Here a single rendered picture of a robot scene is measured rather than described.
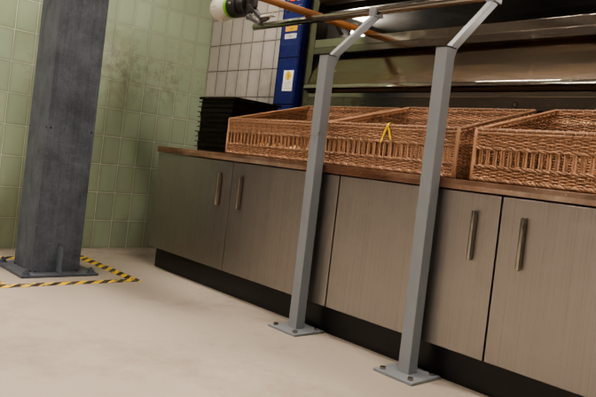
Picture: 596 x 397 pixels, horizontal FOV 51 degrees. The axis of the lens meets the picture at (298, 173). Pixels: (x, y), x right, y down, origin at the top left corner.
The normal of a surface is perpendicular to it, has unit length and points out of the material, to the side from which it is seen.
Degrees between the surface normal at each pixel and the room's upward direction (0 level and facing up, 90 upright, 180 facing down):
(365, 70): 70
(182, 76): 90
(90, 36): 90
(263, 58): 90
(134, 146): 90
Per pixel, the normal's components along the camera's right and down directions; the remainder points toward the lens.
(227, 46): -0.73, -0.07
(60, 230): 0.68, 0.09
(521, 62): -0.65, -0.41
